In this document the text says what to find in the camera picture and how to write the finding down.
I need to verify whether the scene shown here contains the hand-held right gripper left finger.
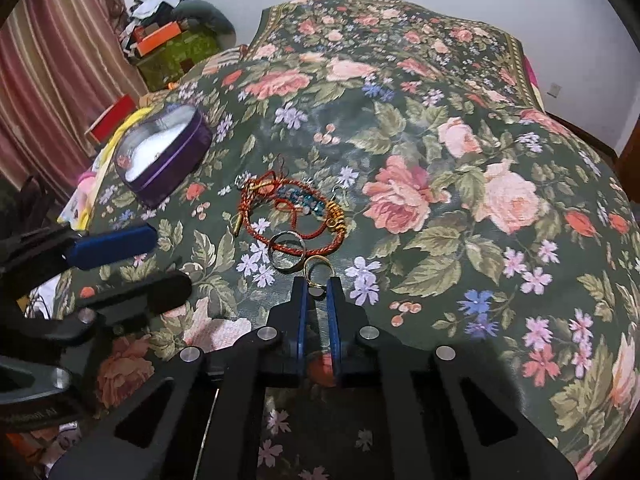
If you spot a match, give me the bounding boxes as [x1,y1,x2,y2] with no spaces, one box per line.
[47,276,307,480]

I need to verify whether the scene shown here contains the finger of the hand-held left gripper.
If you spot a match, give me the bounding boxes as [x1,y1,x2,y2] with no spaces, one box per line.
[0,224,159,283]
[0,270,193,348]

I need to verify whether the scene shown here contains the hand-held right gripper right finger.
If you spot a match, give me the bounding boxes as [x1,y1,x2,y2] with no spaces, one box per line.
[326,276,596,480]

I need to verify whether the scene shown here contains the gold ring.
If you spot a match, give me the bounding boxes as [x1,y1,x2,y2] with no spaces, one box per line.
[302,256,337,298]

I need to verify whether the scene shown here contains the silver ring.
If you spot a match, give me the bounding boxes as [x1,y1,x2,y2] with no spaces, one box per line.
[267,231,303,275]

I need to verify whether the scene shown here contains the red braided cord bracelet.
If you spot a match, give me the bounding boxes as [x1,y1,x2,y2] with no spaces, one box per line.
[237,172,351,259]

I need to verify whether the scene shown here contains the gold spiral earring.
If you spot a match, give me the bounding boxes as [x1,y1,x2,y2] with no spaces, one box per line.
[320,187,352,234]

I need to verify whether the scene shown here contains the purple heart-shaped tin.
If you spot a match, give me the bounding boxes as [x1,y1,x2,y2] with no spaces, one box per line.
[114,104,215,209]

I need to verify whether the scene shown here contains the red and grey box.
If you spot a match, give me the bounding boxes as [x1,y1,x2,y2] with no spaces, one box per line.
[84,94,137,144]

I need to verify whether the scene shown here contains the striped curtain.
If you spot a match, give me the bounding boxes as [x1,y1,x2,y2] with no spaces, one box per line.
[0,0,147,201]

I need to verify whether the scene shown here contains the floral blanket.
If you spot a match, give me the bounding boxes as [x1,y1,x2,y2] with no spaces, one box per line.
[50,0,637,480]

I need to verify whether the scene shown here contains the orange box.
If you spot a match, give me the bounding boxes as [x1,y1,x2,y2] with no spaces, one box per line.
[136,22,182,57]

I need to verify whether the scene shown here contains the pile of clothes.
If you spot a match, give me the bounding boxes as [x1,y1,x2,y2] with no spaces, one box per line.
[120,0,193,36]

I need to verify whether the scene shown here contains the grey cushion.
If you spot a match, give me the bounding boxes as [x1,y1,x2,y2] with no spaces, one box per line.
[172,0,236,49]

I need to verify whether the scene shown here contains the wooden door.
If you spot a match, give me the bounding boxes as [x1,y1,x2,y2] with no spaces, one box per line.
[616,122,640,203]

